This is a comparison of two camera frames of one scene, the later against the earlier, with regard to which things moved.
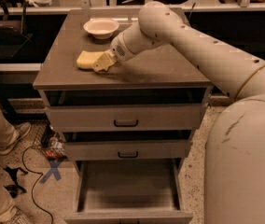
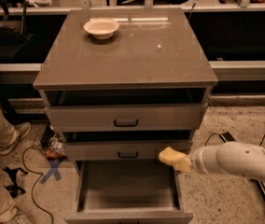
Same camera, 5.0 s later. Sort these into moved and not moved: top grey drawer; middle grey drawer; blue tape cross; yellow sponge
Moved: yellow sponge
Not moved: blue tape cross; middle grey drawer; top grey drawer
